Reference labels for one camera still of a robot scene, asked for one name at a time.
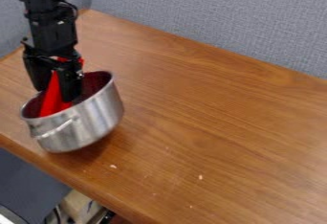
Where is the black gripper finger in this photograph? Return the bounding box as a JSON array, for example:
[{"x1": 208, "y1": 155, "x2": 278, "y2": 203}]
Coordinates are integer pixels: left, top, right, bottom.
[
  {"x1": 56, "y1": 69, "x2": 83, "y2": 102},
  {"x1": 23, "y1": 56, "x2": 52, "y2": 91}
]

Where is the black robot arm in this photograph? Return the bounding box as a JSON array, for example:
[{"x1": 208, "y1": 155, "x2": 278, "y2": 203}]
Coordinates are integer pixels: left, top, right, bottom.
[{"x1": 20, "y1": 0, "x2": 83, "y2": 102}]

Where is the stainless steel pot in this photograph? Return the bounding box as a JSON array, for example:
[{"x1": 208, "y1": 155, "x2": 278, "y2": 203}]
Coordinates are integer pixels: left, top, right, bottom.
[{"x1": 20, "y1": 71, "x2": 124, "y2": 153}]

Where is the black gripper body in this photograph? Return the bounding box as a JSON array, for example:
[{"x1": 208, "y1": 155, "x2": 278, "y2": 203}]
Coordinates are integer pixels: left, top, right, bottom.
[{"x1": 21, "y1": 13, "x2": 81, "y2": 72}]

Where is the beige box under table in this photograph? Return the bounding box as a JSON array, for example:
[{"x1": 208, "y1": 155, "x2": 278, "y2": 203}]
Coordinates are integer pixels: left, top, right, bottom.
[{"x1": 60, "y1": 190, "x2": 104, "y2": 224}]

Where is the red block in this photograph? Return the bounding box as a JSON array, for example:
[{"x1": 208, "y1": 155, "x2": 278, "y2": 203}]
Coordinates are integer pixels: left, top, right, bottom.
[{"x1": 40, "y1": 56, "x2": 84, "y2": 117}]

